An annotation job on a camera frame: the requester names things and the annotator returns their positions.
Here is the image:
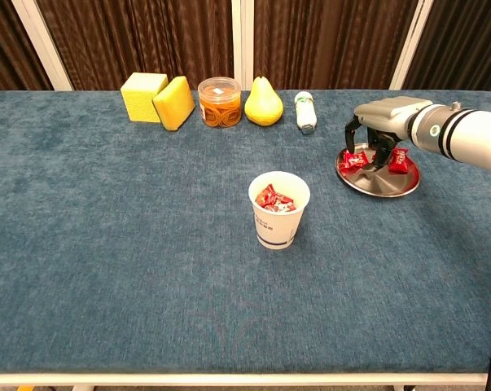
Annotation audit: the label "red candy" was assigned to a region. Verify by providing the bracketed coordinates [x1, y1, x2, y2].
[274, 195, 298, 213]
[337, 149, 354, 174]
[255, 183, 279, 207]
[387, 147, 411, 175]
[349, 150, 370, 169]

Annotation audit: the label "clear jar orange contents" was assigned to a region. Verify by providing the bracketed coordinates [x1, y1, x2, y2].
[197, 76, 243, 129]

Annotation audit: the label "white table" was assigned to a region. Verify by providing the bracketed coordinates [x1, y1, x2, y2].
[0, 372, 491, 391]

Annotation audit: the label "small white bottle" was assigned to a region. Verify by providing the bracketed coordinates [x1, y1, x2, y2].
[293, 90, 318, 135]

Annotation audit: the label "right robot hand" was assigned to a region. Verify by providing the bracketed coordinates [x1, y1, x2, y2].
[344, 96, 432, 172]

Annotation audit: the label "yellow sponge cube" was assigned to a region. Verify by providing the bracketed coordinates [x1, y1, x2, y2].
[120, 72, 169, 123]

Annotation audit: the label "white paper cup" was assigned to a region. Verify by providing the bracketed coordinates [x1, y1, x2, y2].
[248, 170, 312, 251]

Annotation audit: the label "blue table cloth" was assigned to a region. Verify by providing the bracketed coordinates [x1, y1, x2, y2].
[0, 90, 491, 374]

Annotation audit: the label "brown fabric partition panel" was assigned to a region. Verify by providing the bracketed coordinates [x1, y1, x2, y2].
[242, 0, 433, 91]
[391, 0, 491, 97]
[0, 0, 73, 97]
[12, 0, 243, 91]

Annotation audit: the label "round metal plate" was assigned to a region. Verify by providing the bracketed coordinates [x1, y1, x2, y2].
[335, 140, 422, 199]

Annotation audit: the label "yellow rounded sponge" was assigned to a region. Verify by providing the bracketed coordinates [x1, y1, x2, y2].
[151, 75, 196, 132]

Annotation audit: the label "yellow pear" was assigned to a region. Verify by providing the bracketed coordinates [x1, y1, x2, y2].
[243, 72, 285, 126]

